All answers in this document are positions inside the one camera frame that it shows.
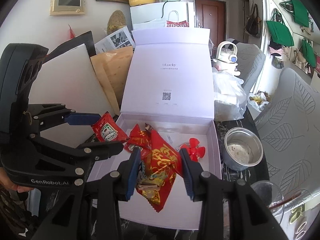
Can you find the white foam board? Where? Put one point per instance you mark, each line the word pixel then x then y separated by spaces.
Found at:
pixel 70 79

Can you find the brown paper envelope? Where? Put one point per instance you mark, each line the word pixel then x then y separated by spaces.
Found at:
pixel 111 69

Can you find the white electric kettle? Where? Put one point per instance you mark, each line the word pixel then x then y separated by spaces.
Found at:
pixel 226 56

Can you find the red ketchup packet in box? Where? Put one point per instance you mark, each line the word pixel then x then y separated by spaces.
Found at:
pixel 131 147

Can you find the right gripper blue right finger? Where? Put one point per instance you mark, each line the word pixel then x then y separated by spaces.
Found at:
pixel 191 173

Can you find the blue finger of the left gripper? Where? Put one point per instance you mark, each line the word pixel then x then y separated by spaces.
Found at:
pixel 82 119
pixel 101 150

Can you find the grey leaf pattern chair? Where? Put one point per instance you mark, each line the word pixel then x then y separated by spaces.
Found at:
pixel 289 131

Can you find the green tote bag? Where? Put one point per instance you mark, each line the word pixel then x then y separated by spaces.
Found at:
pixel 280 33
pixel 308 53

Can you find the red snack packet in box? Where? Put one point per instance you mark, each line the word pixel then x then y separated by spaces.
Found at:
pixel 140 138

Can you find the brown chocolate packet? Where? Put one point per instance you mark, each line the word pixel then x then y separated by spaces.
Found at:
pixel 148 127

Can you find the white open gift box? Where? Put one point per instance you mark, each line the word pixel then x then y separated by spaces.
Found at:
pixel 170 87

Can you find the woven straw hat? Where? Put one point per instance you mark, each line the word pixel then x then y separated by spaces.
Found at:
pixel 116 21

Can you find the steel bowl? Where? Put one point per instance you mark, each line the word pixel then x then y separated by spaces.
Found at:
pixel 243 149

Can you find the white refrigerator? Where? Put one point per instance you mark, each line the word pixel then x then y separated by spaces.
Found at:
pixel 162 14

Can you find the white plastic bag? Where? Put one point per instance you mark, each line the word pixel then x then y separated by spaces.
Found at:
pixel 230 99

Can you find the black and white booklet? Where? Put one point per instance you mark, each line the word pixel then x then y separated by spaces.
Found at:
pixel 119 39

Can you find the glass mug with cartoon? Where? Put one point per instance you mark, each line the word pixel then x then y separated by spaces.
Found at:
pixel 271 196

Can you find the red plastic fan propeller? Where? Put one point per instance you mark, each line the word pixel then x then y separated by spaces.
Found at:
pixel 194 149

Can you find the gold framed wall panel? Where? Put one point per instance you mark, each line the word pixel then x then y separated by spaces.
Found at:
pixel 67 7

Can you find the brown wooden door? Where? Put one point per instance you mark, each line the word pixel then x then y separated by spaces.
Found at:
pixel 211 14

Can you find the red ketchup sachet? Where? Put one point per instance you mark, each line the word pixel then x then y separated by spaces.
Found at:
pixel 106 130

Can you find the left human hand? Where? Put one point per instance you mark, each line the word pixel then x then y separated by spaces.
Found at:
pixel 9 185

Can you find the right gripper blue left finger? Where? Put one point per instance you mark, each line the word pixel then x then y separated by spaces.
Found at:
pixel 131 173

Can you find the rose gold spoon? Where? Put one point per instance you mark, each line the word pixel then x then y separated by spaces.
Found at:
pixel 285 201

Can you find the red gold snack bag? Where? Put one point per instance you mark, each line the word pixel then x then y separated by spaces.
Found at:
pixel 157 172

